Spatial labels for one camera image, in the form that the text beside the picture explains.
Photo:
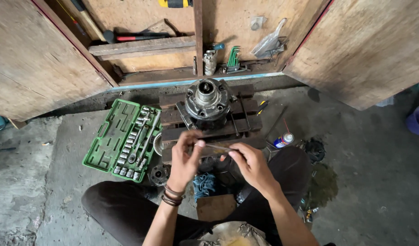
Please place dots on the small bottles on floor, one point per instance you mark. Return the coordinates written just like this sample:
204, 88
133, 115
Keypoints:
309, 211

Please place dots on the brown wooden block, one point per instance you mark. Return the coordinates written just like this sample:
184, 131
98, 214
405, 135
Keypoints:
216, 207

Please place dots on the green plastic socket case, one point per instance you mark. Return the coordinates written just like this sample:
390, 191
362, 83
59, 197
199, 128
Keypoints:
105, 143

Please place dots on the cigarette butt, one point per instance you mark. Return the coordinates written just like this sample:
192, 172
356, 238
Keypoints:
46, 144

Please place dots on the yellow black screwdriver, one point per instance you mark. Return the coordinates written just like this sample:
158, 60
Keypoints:
262, 106

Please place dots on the person's patterned shirt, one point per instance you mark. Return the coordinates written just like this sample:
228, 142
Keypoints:
233, 235

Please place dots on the long dark metal bolt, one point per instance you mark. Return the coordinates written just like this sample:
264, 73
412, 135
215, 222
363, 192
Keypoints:
234, 124
244, 111

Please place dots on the black round coil part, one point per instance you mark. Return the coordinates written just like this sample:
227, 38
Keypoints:
314, 150

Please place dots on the green hex key set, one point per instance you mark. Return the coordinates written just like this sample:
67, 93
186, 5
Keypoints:
233, 56

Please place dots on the white ribbed clutch disc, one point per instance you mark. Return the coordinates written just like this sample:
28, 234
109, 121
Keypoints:
158, 144

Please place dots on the grey metal pipe wrench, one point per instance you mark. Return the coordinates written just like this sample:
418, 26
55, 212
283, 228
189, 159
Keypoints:
210, 63

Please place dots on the wooden shelf plank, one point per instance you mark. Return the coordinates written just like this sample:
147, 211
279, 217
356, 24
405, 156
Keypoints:
144, 47

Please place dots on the blue cloth rag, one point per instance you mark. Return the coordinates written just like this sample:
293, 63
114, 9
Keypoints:
204, 186

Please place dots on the plywood cabinet door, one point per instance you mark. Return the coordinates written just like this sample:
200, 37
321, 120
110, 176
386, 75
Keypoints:
42, 58
363, 47

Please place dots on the chrome extension bar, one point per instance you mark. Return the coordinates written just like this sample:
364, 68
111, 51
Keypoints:
150, 135

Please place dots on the yellow black power tool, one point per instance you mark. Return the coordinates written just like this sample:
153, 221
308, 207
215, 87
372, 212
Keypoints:
175, 3

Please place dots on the thin metal rod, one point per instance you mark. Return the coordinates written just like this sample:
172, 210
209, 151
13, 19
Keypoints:
218, 147

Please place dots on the clear plastic bag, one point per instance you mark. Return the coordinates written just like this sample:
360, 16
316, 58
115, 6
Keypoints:
267, 44

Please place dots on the flat dark metal bar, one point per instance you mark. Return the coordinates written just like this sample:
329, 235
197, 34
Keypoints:
276, 123

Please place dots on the person's right leg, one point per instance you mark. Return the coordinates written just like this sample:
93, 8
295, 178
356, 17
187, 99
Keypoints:
288, 164

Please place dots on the grey metal pulley hub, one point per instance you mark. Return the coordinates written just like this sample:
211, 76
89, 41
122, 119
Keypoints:
159, 174

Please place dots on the blue spray can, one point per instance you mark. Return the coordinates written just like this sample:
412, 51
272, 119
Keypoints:
283, 140

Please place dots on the row of chrome sockets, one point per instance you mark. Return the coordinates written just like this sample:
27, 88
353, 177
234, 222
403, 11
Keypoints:
127, 150

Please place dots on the person's left hand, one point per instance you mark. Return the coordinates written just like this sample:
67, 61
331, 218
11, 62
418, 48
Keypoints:
182, 164

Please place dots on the grey metal compressor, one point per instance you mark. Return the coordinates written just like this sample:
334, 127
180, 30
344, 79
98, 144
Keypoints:
206, 100

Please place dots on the chrome ratchet wrench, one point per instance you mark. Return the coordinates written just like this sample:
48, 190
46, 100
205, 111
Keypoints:
137, 143

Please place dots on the person's left leg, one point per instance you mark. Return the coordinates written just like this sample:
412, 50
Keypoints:
127, 211

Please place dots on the purple plastic bucket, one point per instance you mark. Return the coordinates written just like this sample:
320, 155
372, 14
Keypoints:
418, 120

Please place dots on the person's leg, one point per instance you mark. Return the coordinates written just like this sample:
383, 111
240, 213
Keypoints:
127, 211
288, 164

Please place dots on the person's right hand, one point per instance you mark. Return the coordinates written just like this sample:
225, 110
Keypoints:
255, 167

